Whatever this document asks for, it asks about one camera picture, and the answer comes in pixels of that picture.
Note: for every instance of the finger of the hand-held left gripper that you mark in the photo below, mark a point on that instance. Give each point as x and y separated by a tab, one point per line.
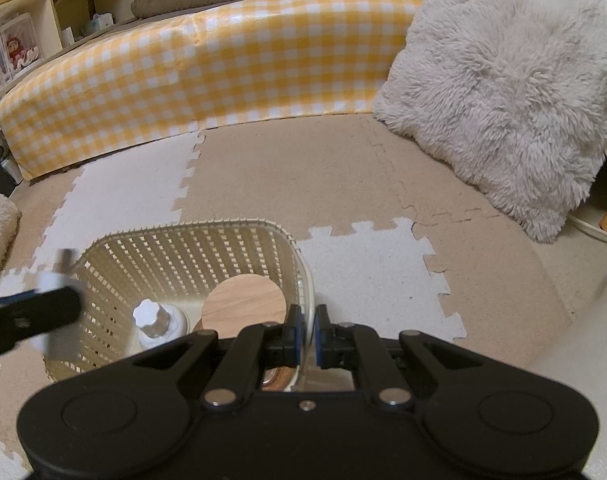
33	312

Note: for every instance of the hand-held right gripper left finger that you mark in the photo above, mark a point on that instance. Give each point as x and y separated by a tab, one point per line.
297	335

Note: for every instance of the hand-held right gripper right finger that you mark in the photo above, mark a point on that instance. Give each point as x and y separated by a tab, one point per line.
319	340

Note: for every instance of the small white box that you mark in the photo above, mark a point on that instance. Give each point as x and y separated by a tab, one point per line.
58	342

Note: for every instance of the round wooden coaster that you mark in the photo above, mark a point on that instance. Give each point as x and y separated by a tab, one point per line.
243	307

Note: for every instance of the white bottle with knobbed cap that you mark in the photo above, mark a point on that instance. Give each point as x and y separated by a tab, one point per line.
158	322

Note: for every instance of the cream plastic basket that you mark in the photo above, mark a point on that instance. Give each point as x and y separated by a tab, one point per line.
183	250

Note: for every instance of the beige white foam puzzle mat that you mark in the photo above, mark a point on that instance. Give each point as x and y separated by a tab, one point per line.
363	175

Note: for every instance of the bed with yellow checked cover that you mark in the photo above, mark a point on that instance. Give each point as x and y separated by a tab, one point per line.
183	75

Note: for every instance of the tissue box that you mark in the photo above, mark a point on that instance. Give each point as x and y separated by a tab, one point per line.
99	24

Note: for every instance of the wooden shelf unit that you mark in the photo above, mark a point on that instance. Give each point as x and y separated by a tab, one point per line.
53	12

